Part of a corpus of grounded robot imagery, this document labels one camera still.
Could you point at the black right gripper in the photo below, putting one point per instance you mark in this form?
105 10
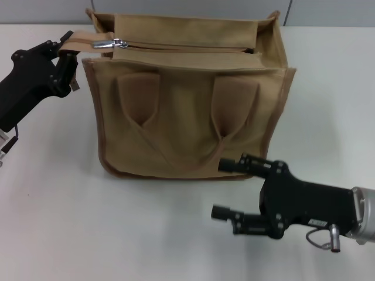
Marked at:
307 202

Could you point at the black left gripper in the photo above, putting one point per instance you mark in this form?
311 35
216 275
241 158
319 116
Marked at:
26 85

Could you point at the silver metal zipper pull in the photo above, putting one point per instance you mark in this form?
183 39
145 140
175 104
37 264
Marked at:
102 44

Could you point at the khaki canvas food bag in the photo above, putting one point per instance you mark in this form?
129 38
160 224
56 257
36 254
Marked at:
187 117

